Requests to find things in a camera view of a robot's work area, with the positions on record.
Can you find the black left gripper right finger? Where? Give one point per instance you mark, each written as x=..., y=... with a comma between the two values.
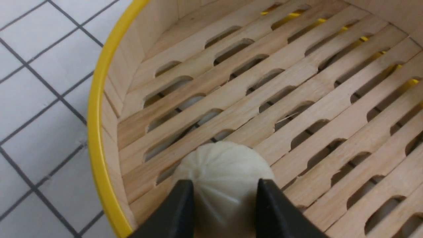
x=277, y=217

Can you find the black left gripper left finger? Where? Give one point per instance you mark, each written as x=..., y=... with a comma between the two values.
x=174, y=218

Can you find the white steamed bun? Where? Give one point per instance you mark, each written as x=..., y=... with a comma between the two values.
x=225, y=178

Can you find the bamboo steamer basket yellow rim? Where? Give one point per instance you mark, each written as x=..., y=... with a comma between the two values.
x=328, y=92

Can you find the white grid tablecloth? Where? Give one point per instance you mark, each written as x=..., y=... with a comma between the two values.
x=48, y=50

